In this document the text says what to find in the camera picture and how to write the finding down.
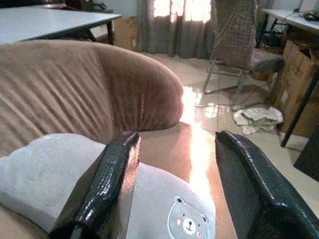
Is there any brown ribbed fabric sofa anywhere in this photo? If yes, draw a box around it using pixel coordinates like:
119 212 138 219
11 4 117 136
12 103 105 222
0 39 237 239

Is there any grey bear print pillow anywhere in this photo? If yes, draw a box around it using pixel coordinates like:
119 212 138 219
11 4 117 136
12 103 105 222
0 133 216 239

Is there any large brown cardboard box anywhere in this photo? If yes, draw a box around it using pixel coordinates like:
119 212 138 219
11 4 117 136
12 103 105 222
273 39 319 137

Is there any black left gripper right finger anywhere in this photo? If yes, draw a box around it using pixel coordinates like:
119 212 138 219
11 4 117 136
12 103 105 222
215 130 319 239

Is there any grey sheer window curtain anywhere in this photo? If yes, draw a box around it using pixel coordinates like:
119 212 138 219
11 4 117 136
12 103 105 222
136 0 217 60

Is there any small brown cardboard box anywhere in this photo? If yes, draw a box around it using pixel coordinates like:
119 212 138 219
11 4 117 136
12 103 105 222
113 16 139 52

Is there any white table with black legs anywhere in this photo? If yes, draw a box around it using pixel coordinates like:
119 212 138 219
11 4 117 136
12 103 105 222
256 8 319 147

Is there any crumpled white cloth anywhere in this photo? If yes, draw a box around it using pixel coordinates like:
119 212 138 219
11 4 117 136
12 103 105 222
233 106 284 135

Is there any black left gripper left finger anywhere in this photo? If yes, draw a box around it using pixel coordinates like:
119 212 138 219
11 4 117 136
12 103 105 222
48 131 142 239

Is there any grey folding table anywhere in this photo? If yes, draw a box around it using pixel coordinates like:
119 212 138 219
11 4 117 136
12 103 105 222
0 4 122 45

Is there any patterned fabric metal chair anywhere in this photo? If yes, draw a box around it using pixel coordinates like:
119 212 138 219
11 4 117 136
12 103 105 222
203 0 285 105

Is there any black box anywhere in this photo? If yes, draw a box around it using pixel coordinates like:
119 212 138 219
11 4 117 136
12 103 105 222
294 129 319 182

